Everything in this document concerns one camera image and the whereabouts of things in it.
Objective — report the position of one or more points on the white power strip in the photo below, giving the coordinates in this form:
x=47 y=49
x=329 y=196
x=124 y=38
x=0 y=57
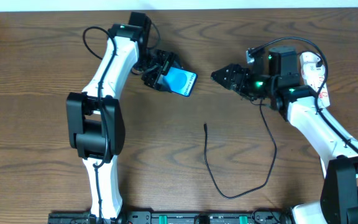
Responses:
x=315 y=82

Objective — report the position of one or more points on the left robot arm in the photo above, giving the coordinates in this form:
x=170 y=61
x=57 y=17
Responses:
x=95 y=121

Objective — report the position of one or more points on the blue Galaxy smartphone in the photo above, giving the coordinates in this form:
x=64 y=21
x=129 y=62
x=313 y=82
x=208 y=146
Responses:
x=180 y=81

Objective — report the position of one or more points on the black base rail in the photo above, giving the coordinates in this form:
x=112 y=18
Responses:
x=145 y=217

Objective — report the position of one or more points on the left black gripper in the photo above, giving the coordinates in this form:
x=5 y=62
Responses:
x=159 y=70

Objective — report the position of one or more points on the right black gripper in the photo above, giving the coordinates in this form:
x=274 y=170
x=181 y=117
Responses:
x=242 y=79

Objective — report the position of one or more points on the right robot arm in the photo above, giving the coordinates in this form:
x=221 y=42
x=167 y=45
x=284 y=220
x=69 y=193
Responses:
x=294 y=84

